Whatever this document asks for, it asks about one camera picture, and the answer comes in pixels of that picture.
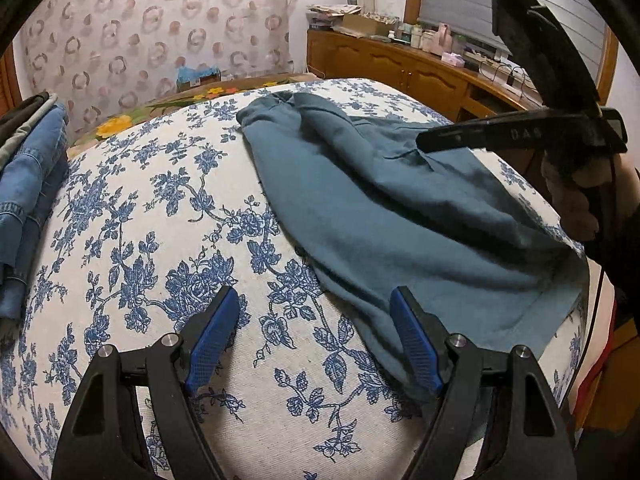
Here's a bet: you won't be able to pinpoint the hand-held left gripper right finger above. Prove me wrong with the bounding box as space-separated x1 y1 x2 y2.
389 286 581 480

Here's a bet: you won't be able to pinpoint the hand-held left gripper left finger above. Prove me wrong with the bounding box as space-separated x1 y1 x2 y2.
50 285 242 480

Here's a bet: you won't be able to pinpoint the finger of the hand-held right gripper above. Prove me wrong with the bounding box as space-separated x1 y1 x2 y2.
416 116 490 154

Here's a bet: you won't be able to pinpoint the teal blue shirt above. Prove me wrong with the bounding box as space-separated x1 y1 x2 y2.
236 91 587 403

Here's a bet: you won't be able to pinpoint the folded grey pants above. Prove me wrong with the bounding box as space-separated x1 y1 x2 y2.
0 94 60 167

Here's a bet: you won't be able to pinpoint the folded black pants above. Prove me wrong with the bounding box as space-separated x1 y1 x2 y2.
0 92 49 135

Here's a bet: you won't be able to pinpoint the person's right hand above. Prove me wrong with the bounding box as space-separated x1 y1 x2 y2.
541 152 602 242

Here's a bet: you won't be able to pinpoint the wooden cabinet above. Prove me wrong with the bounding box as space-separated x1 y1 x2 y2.
306 29 546 125

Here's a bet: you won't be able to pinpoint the cardboard box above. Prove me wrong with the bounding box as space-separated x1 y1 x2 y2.
342 12 399 39

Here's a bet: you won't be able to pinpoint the blue floral bedsheet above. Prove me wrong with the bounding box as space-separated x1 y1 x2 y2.
0 77 590 480

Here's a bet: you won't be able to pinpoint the stack of newspapers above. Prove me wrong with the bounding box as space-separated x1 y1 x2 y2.
306 3 362 31

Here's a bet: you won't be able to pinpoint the red cloth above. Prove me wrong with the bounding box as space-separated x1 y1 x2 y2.
572 342 622 432

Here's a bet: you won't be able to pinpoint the folded blue jeans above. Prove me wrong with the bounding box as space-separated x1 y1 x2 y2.
0 102 70 322

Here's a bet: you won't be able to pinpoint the yellow flower blanket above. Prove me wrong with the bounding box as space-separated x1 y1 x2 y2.
67 73 321 148

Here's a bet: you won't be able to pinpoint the blue plastic bag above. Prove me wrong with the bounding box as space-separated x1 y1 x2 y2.
177 65 222 87

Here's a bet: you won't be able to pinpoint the circle patterned curtain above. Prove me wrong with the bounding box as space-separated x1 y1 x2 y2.
21 0 304 132

